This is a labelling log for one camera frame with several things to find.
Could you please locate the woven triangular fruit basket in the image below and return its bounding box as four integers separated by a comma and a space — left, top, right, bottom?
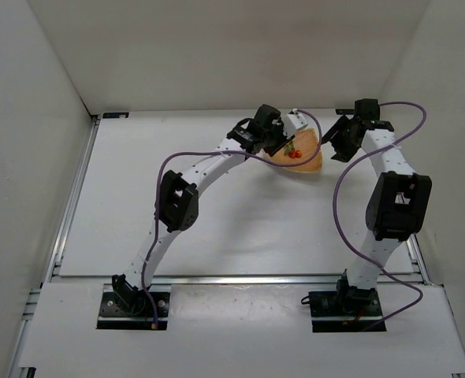
262, 128, 323, 173

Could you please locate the right aluminium rail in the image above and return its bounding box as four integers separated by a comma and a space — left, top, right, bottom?
374, 117, 430, 284

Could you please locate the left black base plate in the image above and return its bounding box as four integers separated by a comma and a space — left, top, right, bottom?
96, 290, 171, 331

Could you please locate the left aluminium rail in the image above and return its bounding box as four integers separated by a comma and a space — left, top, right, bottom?
40, 115, 101, 287

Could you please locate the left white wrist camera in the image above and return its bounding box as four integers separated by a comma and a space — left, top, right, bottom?
284, 109, 308, 136

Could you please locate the left black corner bracket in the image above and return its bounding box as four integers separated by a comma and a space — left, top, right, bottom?
102, 112, 129, 119

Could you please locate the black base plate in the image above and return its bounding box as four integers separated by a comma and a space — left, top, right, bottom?
300, 291, 387, 333
96, 290, 171, 331

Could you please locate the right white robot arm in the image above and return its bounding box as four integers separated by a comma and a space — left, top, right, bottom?
322, 98, 432, 313

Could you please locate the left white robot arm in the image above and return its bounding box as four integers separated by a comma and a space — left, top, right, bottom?
112, 105, 305, 316

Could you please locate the front aluminium rail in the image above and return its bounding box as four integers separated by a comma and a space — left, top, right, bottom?
50, 274, 430, 287

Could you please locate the cherry pair with green leaves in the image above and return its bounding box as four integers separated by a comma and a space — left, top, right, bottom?
284, 142, 303, 159

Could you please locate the aluminium rail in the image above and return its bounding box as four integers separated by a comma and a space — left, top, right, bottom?
40, 115, 101, 287
374, 117, 430, 284
50, 274, 430, 287

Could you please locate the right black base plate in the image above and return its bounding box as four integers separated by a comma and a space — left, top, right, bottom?
300, 291, 387, 333

